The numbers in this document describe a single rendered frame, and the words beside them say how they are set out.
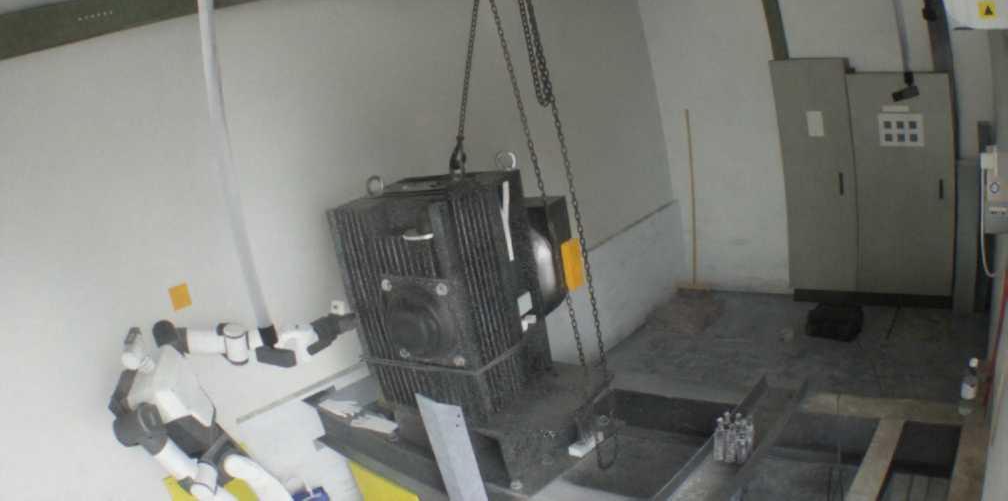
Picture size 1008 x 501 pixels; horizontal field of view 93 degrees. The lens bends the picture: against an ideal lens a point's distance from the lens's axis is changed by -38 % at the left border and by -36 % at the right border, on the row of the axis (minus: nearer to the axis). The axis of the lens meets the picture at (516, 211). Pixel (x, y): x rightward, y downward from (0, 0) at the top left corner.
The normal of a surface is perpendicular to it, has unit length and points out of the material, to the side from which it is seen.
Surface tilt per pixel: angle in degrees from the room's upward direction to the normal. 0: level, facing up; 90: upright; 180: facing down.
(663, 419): 90
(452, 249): 90
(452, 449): 90
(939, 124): 90
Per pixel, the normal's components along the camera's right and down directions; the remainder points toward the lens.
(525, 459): 0.74, 0.02
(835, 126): -0.66, 0.28
